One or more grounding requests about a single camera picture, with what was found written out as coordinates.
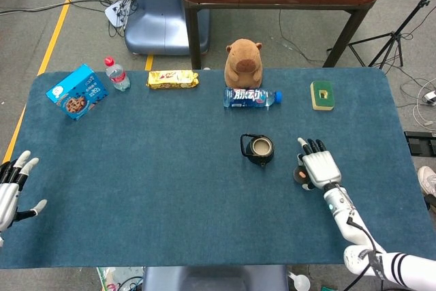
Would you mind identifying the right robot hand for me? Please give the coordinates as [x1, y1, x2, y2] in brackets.
[295, 137, 343, 191]

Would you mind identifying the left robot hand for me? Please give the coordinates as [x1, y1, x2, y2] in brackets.
[0, 149, 48, 232]

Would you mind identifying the black teapot lid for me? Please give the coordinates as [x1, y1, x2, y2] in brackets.
[293, 166, 309, 185]

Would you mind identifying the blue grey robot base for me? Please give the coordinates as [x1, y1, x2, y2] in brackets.
[124, 0, 211, 56]

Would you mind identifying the black teapot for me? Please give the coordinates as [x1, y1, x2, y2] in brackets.
[240, 133, 275, 168]

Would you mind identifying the green yellow sponge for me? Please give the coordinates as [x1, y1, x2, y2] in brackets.
[309, 80, 335, 112]

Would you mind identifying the blue drink bottle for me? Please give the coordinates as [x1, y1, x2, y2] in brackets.
[223, 87, 283, 110]

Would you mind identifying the black foot pedal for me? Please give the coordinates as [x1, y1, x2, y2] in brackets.
[403, 130, 436, 156]

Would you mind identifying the white sneaker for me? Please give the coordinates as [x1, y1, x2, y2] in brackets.
[417, 165, 436, 198]

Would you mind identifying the white plastic scoop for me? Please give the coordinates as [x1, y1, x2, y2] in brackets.
[287, 271, 311, 291]

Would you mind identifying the blue cookie box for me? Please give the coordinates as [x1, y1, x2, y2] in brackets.
[46, 63, 110, 121]

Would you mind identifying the brown capybara plush toy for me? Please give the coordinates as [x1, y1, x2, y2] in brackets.
[223, 38, 264, 88]

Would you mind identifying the blue table mat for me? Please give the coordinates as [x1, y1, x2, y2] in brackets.
[0, 67, 431, 269]

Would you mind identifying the black tripod stand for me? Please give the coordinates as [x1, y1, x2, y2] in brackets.
[326, 0, 436, 70]

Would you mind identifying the blue robot torso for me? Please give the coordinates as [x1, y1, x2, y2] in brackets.
[141, 265, 290, 291]

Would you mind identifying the red cap water bottle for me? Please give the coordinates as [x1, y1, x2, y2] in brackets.
[104, 56, 131, 93]

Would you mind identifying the yellow biscuit packet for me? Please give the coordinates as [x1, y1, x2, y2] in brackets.
[146, 70, 200, 91]

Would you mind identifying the white power strip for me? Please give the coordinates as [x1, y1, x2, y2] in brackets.
[104, 0, 132, 29]

